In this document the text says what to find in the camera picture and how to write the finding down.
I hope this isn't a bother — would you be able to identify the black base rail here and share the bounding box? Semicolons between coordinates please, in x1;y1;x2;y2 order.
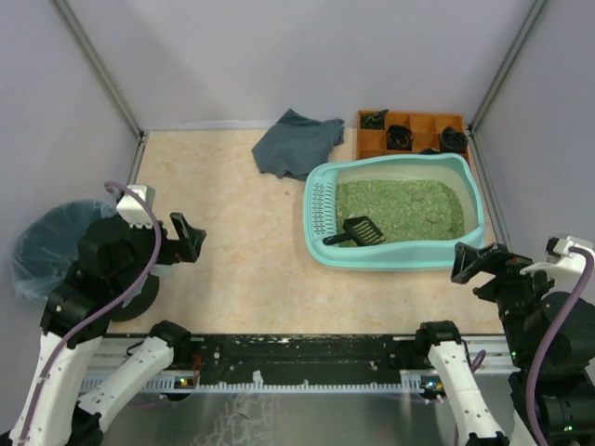
83;332;512;403

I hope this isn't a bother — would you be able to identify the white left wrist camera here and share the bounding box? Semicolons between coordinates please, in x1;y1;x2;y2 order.
116;184;155;229

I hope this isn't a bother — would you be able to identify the green cat litter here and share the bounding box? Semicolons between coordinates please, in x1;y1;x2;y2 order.
336;180;466;243

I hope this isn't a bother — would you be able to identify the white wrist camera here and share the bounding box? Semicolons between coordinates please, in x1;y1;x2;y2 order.
116;184;155;229
521;234;594;280

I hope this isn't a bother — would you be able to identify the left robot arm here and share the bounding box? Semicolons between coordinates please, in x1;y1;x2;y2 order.
1;213;206;445

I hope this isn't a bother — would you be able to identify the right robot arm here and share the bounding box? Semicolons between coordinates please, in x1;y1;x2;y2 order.
416;236;594;445

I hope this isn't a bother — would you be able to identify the grey-blue cloth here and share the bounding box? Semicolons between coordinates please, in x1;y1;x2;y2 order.
252;109;345;181

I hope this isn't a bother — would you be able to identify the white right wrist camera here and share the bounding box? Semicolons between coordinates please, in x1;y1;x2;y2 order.
521;234;594;280

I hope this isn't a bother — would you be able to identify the black rolled item right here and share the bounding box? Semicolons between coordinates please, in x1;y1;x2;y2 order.
439;125;469;154

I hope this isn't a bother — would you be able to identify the translucent blue bin liner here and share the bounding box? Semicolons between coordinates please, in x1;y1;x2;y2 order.
9;200;116;305

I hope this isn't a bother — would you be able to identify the black litter scoop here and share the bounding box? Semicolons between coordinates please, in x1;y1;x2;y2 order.
323;216;385;246

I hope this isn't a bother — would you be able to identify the black rolled item middle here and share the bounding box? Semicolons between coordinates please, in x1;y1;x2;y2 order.
386;125;414;151

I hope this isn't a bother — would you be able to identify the black rolled item lower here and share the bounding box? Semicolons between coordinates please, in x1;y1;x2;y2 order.
419;147;440;155

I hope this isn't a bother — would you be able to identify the orange wooden compartment tray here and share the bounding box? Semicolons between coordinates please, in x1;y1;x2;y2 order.
355;109;469;162

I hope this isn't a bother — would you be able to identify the black rolled item top-left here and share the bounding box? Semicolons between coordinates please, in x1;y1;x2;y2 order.
360;109;389;130

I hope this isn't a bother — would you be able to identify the teal plastic litter box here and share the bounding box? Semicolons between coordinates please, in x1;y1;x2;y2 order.
303;154;486;270

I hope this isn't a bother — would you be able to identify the black trash bin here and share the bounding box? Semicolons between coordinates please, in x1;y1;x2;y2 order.
111;273;160;322

